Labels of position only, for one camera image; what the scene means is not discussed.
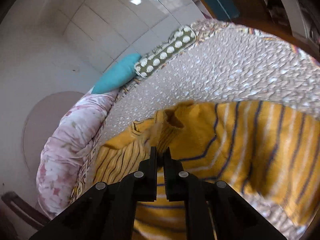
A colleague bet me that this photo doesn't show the yellow striped knit sweater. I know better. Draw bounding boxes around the yellow striped knit sweater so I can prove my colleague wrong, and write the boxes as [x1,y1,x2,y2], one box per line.
[93,101,319,239]

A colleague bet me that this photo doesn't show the pink floral duvet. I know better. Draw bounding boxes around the pink floral duvet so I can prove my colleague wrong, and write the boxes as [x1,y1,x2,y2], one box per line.
[36,89,119,219]

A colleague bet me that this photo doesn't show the dark wooden chair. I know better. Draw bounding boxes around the dark wooden chair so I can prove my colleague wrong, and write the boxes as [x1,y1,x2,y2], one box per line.
[1,191,50,230]

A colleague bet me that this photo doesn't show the turquoise pillow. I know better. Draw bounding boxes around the turquoise pillow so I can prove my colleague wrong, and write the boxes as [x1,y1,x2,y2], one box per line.
[92,53,141,94]

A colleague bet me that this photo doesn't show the beige dotted quilted bedspread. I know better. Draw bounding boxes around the beige dotted quilted bedspread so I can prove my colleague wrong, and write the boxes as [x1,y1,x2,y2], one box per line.
[69,18,320,240]

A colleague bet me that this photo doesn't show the olive white-dotted pillow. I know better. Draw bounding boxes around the olive white-dotted pillow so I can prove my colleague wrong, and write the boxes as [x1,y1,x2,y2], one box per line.
[135,25,196,79]

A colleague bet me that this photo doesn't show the brown wooden door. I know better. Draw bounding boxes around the brown wooden door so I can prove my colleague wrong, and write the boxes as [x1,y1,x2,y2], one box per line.
[182,0,320,61]

